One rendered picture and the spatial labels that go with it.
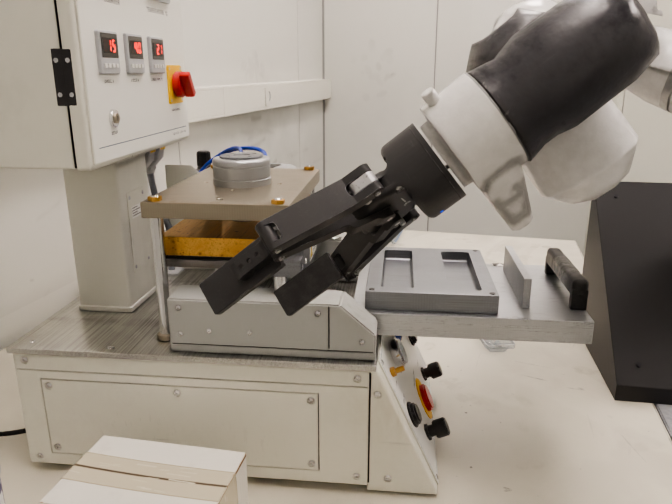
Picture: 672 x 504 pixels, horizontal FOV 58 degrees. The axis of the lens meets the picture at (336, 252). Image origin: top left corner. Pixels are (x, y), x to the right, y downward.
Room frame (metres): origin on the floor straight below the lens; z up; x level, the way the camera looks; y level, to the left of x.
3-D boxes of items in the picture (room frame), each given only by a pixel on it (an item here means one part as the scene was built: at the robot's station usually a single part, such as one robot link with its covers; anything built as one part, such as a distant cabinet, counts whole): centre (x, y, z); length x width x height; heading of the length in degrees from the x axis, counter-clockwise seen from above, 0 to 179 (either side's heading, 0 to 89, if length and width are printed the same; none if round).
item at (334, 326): (0.68, 0.08, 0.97); 0.25 x 0.05 x 0.07; 84
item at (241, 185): (0.85, 0.16, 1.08); 0.31 x 0.24 x 0.13; 174
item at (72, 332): (0.83, 0.16, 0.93); 0.46 x 0.35 x 0.01; 84
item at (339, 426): (0.84, 0.12, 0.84); 0.53 x 0.37 x 0.17; 84
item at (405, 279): (0.80, -0.13, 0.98); 0.20 x 0.17 x 0.03; 174
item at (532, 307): (0.80, -0.18, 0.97); 0.30 x 0.22 x 0.08; 84
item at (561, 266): (0.78, -0.31, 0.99); 0.15 x 0.02 x 0.04; 174
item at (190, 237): (0.84, 0.13, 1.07); 0.22 x 0.17 x 0.10; 174
